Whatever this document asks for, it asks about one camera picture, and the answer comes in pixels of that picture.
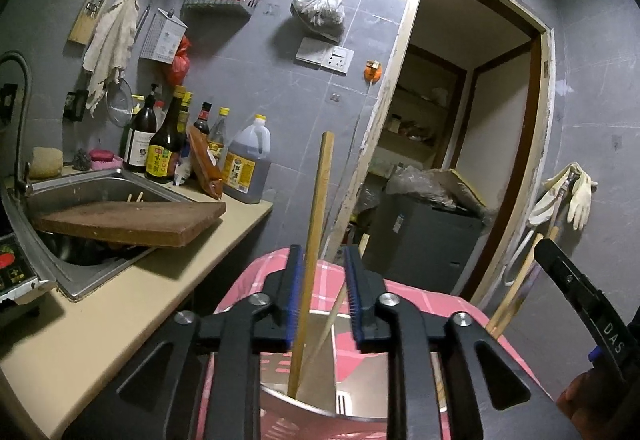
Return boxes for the long chopstick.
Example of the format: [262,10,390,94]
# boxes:
[286,131,334,399]

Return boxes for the chopsticks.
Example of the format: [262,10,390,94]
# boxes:
[486,226,560,339]

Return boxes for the right hand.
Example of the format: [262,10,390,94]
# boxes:
[556,368,639,439]

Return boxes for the short chopstick in basket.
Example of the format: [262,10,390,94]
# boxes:
[300,283,347,382]

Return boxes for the white plastic utensil basket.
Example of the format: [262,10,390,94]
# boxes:
[257,309,446,440]

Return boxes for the dark cabinet in doorway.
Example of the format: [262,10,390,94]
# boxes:
[362,194,483,294]

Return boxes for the pink checkered tablecloth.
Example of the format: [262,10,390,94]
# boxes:
[194,246,542,440]

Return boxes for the brown cutting board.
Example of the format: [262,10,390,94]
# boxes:
[32,202,226,248]

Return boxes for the large oil jug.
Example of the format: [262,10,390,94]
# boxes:
[222,114,271,204]

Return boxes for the steel sink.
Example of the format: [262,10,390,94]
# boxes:
[1,169,192,302]

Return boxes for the brown snack packet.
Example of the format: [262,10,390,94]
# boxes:
[186,126,222,200]

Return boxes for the beige countertop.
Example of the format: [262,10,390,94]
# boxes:
[1,196,272,439]

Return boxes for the dark soy sauce bottle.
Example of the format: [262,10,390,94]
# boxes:
[145,86,186,183]

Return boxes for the black bottle white label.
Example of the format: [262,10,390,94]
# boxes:
[124,82,158,172]

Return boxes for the red plastic bag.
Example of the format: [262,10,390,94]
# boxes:
[163,35,191,87]

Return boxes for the white hanging towel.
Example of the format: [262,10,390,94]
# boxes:
[82,0,139,115]

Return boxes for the metal box grater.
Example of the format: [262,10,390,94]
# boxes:
[140,9,186,64]

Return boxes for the hanging plastic bag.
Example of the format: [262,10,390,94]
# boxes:
[291,0,346,44]

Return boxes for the white gloves on wall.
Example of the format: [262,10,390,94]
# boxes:
[527,162,598,231]

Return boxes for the white hose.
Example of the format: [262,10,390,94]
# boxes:
[502,219,551,288]

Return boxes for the wooden door frame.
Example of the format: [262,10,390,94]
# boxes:
[322,0,556,304]

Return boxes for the orange wall hook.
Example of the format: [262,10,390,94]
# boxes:
[363,60,383,85]

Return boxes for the wall socket plate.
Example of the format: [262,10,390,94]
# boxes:
[295,37,355,75]

